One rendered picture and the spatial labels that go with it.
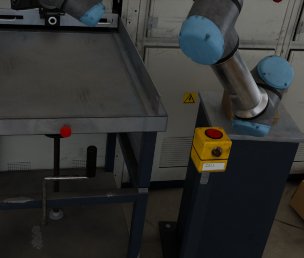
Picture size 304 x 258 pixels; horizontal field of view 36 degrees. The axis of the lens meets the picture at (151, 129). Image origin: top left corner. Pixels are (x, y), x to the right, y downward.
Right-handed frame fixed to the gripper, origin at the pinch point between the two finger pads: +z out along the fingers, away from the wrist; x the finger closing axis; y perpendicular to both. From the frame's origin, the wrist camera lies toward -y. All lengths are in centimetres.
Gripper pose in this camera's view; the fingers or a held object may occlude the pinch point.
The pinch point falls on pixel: (40, 9)
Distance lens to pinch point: 169.8
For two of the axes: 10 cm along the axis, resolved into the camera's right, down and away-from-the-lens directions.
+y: 9.7, -0.3, 2.6
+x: -0.2, -10.0, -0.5
